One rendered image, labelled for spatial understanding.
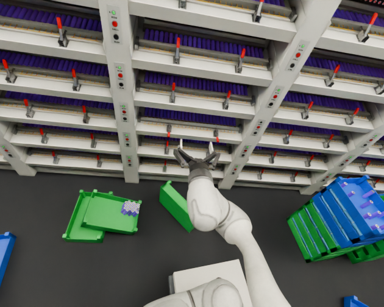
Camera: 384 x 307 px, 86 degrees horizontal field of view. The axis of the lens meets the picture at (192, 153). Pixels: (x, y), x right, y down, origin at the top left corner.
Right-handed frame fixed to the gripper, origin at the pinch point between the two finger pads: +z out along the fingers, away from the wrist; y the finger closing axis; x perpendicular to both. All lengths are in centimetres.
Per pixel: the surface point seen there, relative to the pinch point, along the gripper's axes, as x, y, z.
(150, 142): -23.4, -22.8, 31.1
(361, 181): -15, 98, 1
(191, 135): -8.6, 0.6, 20.9
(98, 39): 33, -44, 20
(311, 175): -41, 99, 33
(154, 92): 13.3, -20.9, 21.0
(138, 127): -7.7, -29.0, 22.6
